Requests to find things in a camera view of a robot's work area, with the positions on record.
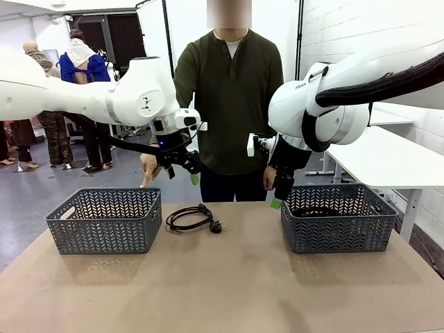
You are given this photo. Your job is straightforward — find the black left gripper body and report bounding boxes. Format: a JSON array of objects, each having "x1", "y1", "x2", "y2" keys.
[{"x1": 155, "y1": 130, "x2": 201, "y2": 174}]

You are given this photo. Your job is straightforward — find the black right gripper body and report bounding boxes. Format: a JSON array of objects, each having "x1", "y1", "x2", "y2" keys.
[{"x1": 268, "y1": 135, "x2": 311, "y2": 176}]

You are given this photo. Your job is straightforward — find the black power cable with plug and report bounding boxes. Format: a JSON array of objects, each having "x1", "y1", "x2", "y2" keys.
[
  {"x1": 290, "y1": 207, "x2": 343, "y2": 219},
  {"x1": 165, "y1": 203, "x2": 227, "y2": 234}
]

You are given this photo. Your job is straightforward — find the person's left hand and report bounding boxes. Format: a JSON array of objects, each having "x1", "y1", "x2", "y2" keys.
[{"x1": 263, "y1": 166, "x2": 278, "y2": 191}]

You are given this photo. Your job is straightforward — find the person's right hand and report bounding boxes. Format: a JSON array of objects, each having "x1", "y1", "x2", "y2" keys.
[{"x1": 139, "y1": 153, "x2": 163, "y2": 190}]

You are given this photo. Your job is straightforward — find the grey plastic lattice basket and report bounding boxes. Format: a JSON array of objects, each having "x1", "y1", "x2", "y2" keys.
[
  {"x1": 44, "y1": 187, "x2": 163, "y2": 256},
  {"x1": 279, "y1": 182, "x2": 398, "y2": 253}
]

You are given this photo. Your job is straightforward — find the person in green sweater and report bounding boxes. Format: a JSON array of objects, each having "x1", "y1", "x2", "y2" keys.
[{"x1": 173, "y1": 0, "x2": 285, "y2": 204}]

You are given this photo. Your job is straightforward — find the white desk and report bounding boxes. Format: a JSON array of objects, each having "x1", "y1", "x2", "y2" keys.
[
  {"x1": 367, "y1": 103, "x2": 416, "y2": 128},
  {"x1": 324, "y1": 138, "x2": 444, "y2": 244}
]

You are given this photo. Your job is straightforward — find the white humanoid figure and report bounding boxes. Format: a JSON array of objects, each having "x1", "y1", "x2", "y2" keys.
[{"x1": 99, "y1": 48, "x2": 121, "y2": 83}]

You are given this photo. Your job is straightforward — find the white backdrop panel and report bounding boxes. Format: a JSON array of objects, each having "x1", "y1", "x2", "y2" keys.
[
  {"x1": 162, "y1": 0, "x2": 305, "y2": 153},
  {"x1": 136, "y1": 0, "x2": 174, "y2": 70}
]

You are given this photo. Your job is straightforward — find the black curtain partition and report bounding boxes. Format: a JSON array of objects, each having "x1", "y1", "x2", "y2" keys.
[{"x1": 71, "y1": 13, "x2": 146, "y2": 83}]

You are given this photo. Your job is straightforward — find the mannequin with blue jacket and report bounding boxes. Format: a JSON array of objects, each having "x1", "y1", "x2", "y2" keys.
[{"x1": 58, "y1": 29, "x2": 115, "y2": 173}]

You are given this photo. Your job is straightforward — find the background person in plaid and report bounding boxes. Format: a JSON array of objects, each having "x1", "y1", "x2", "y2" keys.
[{"x1": 0, "y1": 119, "x2": 40, "y2": 171}]

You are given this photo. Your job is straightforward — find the mannequin with patterned scarf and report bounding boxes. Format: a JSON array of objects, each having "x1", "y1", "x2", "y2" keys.
[{"x1": 22, "y1": 40, "x2": 74, "y2": 169}]

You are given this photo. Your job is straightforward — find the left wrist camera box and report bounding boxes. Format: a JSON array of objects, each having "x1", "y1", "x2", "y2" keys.
[{"x1": 174, "y1": 108, "x2": 208, "y2": 133}]

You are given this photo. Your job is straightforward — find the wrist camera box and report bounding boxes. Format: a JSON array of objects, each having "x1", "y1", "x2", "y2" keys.
[
  {"x1": 246, "y1": 133, "x2": 278, "y2": 157},
  {"x1": 174, "y1": 108, "x2": 208, "y2": 133}
]

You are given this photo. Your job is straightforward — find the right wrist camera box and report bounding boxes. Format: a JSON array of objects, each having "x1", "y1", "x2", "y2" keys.
[{"x1": 246, "y1": 133, "x2": 278, "y2": 157}]

